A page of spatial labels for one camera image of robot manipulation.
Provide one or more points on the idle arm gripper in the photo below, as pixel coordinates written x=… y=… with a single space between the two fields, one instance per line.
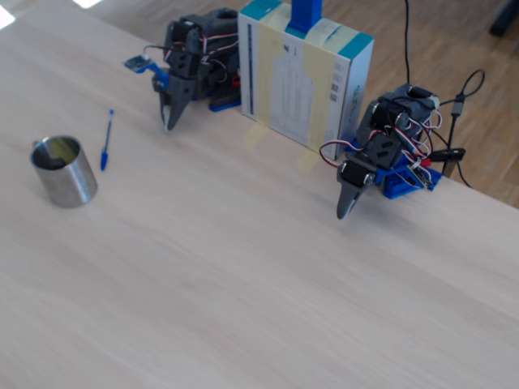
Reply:
x=353 y=177

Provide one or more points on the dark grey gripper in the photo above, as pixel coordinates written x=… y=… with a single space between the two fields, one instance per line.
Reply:
x=178 y=94

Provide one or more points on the blue ballpoint pen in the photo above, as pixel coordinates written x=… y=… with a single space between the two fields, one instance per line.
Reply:
x=104 y=160

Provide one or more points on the blue idle arm base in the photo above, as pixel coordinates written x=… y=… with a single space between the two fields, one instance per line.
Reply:
x=399 y=184

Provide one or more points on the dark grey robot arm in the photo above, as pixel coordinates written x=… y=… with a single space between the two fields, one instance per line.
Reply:
x=215 y=28

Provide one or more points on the idle grey robot arm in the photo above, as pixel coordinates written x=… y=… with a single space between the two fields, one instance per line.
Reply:
x=405 y=103

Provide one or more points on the silver metal cup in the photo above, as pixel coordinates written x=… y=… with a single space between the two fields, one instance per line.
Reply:
x=69 y=182

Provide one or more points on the small controller circuit board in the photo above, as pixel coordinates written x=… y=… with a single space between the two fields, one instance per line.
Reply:
x=419 y=176

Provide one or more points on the yellow masking tape strip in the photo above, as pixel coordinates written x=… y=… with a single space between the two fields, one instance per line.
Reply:
x=318 y=101
x=263 y=81

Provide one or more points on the black power plug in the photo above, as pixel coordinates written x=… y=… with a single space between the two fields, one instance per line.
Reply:
x=450 y=153

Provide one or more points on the white teal cardboard box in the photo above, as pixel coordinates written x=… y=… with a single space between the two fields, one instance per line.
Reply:
x=292 y=81

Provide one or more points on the yellow highlighter with black cap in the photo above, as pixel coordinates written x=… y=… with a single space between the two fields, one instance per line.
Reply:
x=54 y=163

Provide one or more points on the dark furniture foot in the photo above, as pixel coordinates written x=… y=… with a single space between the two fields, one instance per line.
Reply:
x=507 y=18

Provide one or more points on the blue arm base plate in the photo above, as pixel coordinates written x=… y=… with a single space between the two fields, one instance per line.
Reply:
x=221 y=106

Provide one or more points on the wrist camera on blue mount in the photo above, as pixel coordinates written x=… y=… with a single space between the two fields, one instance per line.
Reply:
x=135 y=63

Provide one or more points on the blue plastic post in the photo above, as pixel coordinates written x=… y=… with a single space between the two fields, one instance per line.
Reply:
x=304 y=16

